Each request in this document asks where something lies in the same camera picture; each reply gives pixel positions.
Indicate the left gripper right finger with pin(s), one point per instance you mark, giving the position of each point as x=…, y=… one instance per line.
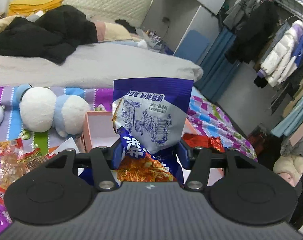
x=197, y=160

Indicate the white puffer jacket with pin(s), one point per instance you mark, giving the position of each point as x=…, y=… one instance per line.
x=279, y=63

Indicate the red clear snack bag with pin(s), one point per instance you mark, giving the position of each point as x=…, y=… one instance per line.
x=17, y=160

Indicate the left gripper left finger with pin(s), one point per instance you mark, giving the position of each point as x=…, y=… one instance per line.
x=103, y=160

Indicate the blue white snack bag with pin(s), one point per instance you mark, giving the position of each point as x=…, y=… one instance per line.
x=149, y=115

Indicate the grey white wardrobe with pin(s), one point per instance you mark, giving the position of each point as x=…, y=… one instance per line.
x=179, y=21

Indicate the red foil packet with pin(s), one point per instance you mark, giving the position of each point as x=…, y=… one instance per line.
x=195, y=140

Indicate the hanging dark clothes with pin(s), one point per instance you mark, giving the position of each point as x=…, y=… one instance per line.
x=253, y=24

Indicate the black jacket on bed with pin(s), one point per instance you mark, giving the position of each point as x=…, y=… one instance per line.
x=54, y=36

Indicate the pink open storage box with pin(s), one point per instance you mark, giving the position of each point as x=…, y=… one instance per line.
x=98, y=131

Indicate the grey duvet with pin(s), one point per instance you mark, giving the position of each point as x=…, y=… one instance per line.
x=95, y=66

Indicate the beige pillow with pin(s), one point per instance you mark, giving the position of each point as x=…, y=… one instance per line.
x=112, y=32

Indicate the yellow folded blanket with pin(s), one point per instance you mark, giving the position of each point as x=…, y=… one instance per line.
x=29, y=7

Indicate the colourful floral bed sheet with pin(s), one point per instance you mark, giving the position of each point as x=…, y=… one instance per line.
x=207, y=118

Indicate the white blue plush toy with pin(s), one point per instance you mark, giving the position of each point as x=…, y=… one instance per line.
x=41, y=109

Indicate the blue curtain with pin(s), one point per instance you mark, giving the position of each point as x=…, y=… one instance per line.
x=217, y=71

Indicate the shrimp flavour snack bag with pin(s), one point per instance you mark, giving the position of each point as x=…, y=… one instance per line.
x=69, y=143

